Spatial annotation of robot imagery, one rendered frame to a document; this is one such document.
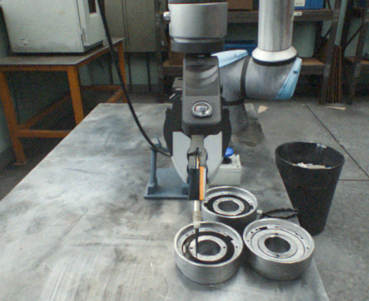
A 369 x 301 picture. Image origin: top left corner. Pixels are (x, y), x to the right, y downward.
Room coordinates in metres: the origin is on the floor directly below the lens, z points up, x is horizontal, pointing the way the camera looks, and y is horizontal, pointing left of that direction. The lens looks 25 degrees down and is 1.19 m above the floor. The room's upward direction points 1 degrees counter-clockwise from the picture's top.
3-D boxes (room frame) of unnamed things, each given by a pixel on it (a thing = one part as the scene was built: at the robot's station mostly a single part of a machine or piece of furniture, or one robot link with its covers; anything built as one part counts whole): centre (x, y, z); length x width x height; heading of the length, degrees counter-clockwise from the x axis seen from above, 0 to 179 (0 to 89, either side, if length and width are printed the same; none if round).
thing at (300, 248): (0.42, -0.14, 0.82); 0.08 x 0.08 x 0.02
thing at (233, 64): (1.03, -0.14, 0.97); 0.13 x 0.12 x 0.14; 65
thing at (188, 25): (0.48, -0.02, 1.15); 0.08 x 0.08 x 0.05
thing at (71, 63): (3.12, 0.96, 0.39); 1.50 x 0.62 x 0.78; 176
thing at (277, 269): (0.42, -0.14, 0.82); 0.10 x 0.10 x 0.04
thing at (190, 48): (0.48, -0.02, 1.07); 0.09 x 0.08 x 0.12; 176
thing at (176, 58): (4.15, -0.05, 0.64); 0.49 x 0.40 x 0.37; 91
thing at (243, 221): (0.53, -0.08, 0.82); 0.10 x 0.10 x 0.04
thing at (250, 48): (4.13, -0.59, 0.56); 0.52 x 0.38 x 0.22; 83
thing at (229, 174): (0.69, -0.09, 0.82); 0.08 x 0.07 x 0.05; 176
